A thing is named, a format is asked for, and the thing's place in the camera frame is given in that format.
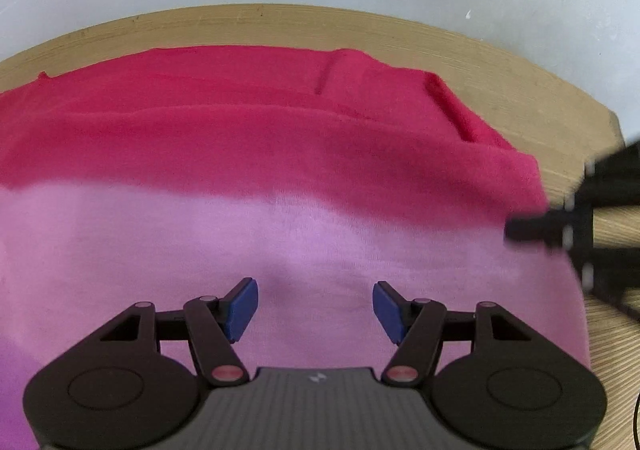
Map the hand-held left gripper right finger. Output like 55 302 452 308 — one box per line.
372 281 536 387

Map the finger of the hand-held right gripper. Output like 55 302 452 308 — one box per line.
505 230 640 321
505 140 640 233

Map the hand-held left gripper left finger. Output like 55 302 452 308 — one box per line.
97 278 259 387

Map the red pink purple gradient shirt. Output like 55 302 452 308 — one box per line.
0 46 596 448

